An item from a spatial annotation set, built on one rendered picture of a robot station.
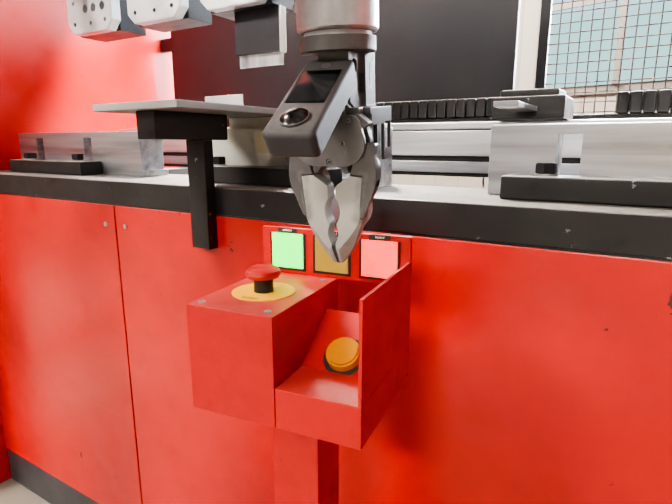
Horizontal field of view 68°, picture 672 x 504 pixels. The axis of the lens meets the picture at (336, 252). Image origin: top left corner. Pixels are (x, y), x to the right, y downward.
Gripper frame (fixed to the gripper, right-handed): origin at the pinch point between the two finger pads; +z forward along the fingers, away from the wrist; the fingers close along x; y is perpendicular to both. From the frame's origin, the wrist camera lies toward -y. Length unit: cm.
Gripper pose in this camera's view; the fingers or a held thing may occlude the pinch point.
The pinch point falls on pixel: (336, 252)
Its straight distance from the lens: 50.0
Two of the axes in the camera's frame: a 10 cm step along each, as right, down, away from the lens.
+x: -9.1, -0.9, 4.0
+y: 4.0, -2.8, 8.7
